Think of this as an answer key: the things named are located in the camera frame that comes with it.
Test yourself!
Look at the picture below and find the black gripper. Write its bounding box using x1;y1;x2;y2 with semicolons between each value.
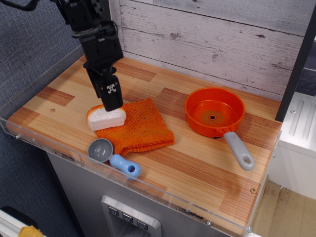
79;29;123;112

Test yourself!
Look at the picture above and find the grey scoop blue handle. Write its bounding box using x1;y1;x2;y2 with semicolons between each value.
88;138;142;180

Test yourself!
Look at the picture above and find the orange toy pan grey handle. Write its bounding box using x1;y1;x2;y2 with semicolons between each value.
184;87;255;171

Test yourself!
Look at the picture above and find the toy bread slice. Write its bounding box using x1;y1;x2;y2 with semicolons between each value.
86;105;126;131

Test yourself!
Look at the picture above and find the white grooved board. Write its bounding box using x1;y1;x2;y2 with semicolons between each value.
280;92;316;152

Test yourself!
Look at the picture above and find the grey toy fridge cabinet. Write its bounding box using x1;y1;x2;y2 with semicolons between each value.
48;154;225;237

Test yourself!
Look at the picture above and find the orange knitted cloth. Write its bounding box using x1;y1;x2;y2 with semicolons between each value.
96;98;175;156

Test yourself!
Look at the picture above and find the yellow object at corner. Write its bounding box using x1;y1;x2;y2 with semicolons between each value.
18;226;44;237

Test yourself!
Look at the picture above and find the right dark grey post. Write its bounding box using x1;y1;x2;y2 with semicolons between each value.
275;6;316;122

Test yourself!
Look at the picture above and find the silver dispenser panel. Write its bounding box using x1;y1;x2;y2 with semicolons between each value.
101;195;162;237

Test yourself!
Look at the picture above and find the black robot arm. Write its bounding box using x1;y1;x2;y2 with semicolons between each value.
0;0;123;111

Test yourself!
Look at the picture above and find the clear acrylic guard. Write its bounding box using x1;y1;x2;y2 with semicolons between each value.
0;53;281;237

